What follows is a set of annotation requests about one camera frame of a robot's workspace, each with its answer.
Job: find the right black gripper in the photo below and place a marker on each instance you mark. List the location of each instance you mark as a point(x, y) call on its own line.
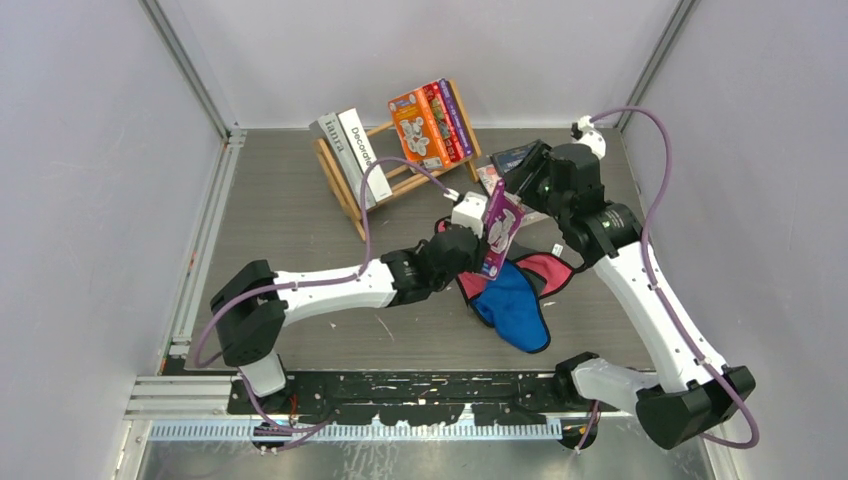
point(518, 176)

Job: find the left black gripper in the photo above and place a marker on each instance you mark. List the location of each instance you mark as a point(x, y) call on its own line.
point(474, 265)

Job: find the purple illustrated book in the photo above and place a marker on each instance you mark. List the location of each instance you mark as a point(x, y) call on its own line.
point(504, 216)

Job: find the white Decorate Furniture book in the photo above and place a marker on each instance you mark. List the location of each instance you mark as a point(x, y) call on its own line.
point(363, 151)

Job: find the purple 52-Storey Treehouse book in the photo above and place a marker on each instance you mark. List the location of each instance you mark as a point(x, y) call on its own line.
point(462, 133)

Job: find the orange 78-Storey Treehouse book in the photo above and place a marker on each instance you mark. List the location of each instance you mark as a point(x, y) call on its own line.
point(416, 126)

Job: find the wooden book rack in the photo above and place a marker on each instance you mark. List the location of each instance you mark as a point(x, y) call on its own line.
point(403, 176)

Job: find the grey Iantra book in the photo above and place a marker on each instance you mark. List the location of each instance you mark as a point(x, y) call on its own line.
point(329, 129)

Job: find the red white illustrated book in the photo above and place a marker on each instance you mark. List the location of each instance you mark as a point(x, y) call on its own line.
point(439, 111)

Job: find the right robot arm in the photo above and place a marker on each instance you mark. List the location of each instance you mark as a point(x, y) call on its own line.
point(691, 388)

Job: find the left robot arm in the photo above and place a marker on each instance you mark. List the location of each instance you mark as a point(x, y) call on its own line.
point(252, 308)

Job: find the dark Nineteen Eighty-Four book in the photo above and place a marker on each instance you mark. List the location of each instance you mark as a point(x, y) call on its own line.
point(506, 160)

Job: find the pale book under purple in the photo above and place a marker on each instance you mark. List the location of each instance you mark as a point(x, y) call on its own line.
point(488, 178)

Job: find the blue oven mitt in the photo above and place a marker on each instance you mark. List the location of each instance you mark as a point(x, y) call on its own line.
point(510, 304)

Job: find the red grey cloth bib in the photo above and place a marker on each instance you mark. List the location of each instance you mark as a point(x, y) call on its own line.
point(550, 272)

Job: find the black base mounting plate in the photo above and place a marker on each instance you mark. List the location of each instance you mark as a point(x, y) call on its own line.
point(422, 398)

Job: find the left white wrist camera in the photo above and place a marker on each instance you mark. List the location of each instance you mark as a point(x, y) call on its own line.
point(469, 210)

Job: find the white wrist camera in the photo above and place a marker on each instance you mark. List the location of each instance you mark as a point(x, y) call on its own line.
point(584, 132)
point(469, 210)

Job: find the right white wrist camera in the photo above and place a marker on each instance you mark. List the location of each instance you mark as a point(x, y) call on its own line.
point(584, 132)

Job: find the slotted cable duct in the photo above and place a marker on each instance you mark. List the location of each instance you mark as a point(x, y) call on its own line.
point(251, 430)

